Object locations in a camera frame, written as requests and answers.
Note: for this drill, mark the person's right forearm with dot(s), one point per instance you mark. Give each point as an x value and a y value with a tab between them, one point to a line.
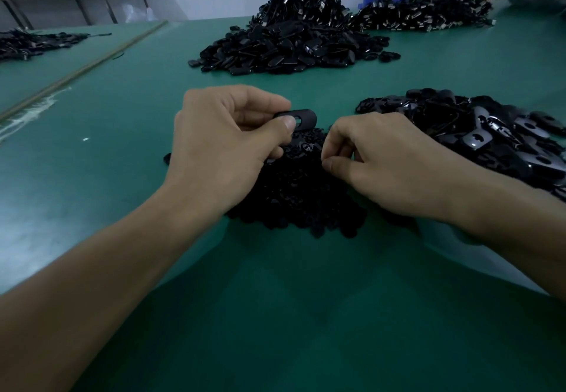
517	219

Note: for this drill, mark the long wooden strip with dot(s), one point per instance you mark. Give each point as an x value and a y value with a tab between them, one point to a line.
84	69

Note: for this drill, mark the person's right hand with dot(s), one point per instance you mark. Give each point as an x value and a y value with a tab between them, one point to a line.
398	166

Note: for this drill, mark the person's left thumb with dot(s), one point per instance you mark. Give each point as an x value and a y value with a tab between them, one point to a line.
272	133

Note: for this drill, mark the black oval plastic shell piece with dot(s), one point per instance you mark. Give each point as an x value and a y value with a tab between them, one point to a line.
305	117

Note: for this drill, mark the person's left hand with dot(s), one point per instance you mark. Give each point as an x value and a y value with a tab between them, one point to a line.
208	148

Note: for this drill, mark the person's left forearm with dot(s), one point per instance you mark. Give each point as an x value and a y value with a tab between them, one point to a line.
97	281

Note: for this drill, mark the person's right thumb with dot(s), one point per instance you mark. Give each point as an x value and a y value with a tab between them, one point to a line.
342	171

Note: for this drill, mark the heap of black oval shells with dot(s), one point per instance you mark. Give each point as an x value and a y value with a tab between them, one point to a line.
292	49

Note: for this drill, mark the pile of glossy black covers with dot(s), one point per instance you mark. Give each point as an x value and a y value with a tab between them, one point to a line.
486	135

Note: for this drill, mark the flat pile of black parts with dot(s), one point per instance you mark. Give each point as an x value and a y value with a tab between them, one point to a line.
31	43

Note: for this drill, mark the pile of small black parts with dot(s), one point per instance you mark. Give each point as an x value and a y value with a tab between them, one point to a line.
300	188

